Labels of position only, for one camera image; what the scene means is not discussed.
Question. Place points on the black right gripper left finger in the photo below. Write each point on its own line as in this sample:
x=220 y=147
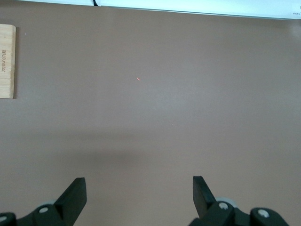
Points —
x=68 y=204

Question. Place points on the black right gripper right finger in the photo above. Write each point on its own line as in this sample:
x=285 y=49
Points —
x=204 y=202

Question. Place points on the bamboo cutting board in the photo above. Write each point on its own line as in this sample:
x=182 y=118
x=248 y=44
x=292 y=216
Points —
x=7 y=70

